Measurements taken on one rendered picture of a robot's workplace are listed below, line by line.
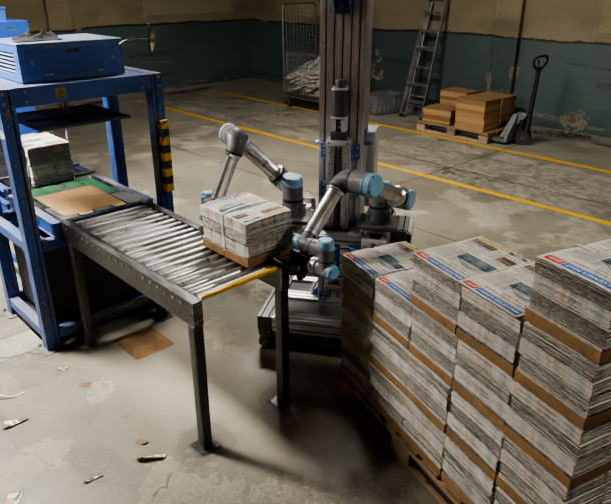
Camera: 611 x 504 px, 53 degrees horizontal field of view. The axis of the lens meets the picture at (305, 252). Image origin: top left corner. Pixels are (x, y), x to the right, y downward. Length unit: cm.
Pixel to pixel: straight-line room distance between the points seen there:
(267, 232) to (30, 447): 154
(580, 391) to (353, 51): 213
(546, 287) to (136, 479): 197
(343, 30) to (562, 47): 631
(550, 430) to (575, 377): 24
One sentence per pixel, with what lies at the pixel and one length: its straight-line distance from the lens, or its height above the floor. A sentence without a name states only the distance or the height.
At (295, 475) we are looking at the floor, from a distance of 294.
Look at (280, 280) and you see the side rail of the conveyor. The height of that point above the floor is 74.
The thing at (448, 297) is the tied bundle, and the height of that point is 96.
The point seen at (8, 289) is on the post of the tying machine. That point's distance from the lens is 446.
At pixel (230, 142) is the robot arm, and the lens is 328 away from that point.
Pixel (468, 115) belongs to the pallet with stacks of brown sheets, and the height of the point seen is 34.
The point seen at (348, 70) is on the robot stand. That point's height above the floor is 161.
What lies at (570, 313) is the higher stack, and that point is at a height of 117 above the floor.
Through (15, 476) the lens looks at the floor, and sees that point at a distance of 322.
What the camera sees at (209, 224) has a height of 94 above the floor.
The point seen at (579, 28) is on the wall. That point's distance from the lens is 936.
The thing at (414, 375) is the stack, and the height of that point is 52.
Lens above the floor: 205
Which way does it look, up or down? 24 degrees down
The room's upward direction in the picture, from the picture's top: straight up
